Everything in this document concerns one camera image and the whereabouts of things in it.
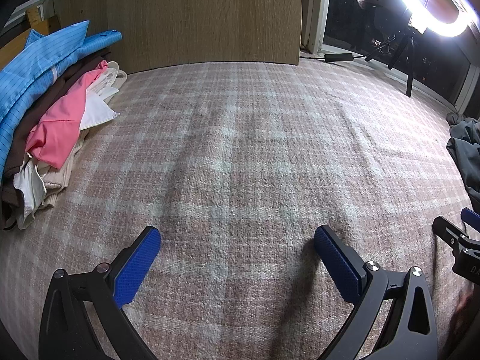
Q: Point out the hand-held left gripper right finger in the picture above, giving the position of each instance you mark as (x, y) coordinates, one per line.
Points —
(337, 262)

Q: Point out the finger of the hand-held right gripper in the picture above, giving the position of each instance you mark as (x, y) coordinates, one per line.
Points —
(448, 232)
(471, 217)

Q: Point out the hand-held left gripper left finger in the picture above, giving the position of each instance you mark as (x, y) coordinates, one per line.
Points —
(137, 266)

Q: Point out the grey garment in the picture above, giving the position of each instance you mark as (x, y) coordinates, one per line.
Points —
(467, 157)

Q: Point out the beige knit garment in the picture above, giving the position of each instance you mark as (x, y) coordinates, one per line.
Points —
(63, 172)

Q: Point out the black tripod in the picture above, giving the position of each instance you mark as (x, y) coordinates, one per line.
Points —
(409, 82)

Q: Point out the pink garment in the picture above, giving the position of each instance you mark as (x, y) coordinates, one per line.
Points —
(60, 127)

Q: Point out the brown garment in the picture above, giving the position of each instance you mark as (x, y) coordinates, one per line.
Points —
(63, 86)

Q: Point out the black power adapter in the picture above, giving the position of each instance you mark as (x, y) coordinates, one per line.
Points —
(339, 57)

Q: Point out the blue striped garment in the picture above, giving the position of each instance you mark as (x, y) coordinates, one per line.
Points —
(37, 67)

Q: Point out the yellow wooden furniture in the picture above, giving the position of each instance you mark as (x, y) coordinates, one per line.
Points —
(48, 26)

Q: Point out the white window frame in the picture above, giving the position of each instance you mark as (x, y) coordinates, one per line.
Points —
(318, 26)

